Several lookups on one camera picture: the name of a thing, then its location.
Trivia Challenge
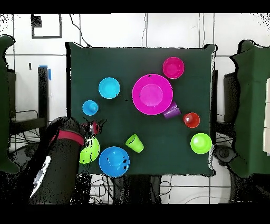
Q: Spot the grey chair base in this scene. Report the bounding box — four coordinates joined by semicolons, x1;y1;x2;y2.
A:
9;143;42;167
213;144;238;166

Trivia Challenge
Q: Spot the black cable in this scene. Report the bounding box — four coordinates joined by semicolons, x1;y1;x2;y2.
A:
69;13;92;48

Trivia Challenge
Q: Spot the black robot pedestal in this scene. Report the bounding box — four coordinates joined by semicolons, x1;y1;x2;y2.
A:
111;174;162;204

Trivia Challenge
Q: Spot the large blue bowl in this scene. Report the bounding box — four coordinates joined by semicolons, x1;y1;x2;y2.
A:
98;146;131;178

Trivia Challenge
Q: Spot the orange red cup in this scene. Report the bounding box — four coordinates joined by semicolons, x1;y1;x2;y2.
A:
182;112;201;129

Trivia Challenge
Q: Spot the small magenta bowl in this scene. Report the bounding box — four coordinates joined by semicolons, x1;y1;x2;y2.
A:
162;57;185;80

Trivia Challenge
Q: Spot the dark green tablecloth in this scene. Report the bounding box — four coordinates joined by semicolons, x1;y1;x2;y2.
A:
65;41;216;177

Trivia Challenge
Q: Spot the small green bowl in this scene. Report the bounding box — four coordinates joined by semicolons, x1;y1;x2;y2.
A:
190;133;213;155

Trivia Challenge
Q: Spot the green cloth side table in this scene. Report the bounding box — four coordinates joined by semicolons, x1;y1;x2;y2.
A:
0;34;21;175
228;40;270;178

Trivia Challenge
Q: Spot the stack of white boxes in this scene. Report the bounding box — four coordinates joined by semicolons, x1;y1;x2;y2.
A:
262;78;270;157

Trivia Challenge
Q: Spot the tangle of cables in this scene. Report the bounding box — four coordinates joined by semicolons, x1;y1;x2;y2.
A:
9;109;113;204

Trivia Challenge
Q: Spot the thin dark cable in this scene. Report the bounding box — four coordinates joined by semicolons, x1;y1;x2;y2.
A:
141;13;148;48

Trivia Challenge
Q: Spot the small cyan bowl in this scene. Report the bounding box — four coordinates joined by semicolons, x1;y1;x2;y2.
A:
98;77;121;99

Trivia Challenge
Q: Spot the large green bowl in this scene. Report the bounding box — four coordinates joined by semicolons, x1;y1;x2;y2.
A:
79;136;100;164

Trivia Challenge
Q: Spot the black box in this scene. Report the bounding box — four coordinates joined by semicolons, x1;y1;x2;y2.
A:
223;72;240;124
7;70;17;119

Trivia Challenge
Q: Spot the purple cup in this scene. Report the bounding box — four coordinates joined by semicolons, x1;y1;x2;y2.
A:
161;101;182;120

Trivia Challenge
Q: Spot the black metal stand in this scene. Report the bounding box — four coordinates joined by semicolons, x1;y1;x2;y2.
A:
9;66;50;136

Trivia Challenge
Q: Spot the large pink bowl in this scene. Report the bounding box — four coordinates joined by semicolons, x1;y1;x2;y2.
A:
131;73;174;116

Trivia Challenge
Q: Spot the blue cup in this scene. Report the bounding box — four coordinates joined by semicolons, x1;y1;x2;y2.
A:
81;99;99;116

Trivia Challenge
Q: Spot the green cup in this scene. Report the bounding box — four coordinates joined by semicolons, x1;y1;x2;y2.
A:
125;133;145;154

